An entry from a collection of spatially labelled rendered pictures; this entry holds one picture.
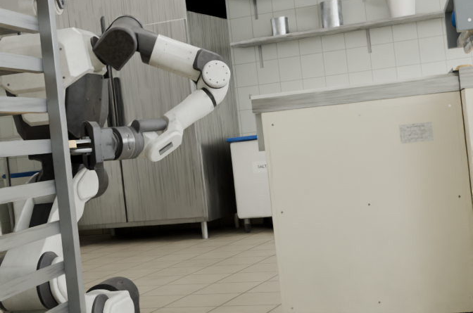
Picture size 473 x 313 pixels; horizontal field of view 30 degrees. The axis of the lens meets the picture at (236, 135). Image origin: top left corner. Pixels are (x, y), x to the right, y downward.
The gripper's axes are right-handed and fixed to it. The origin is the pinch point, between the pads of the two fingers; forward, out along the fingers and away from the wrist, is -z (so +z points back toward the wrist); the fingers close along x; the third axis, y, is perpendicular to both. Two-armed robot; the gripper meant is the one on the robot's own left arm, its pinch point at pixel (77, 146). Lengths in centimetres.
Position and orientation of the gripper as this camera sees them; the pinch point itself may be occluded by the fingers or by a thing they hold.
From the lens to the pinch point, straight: 223.5
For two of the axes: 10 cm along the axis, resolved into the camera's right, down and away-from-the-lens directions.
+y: 7.3, -0.8, -6.8
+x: -1.0, -10.0, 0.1
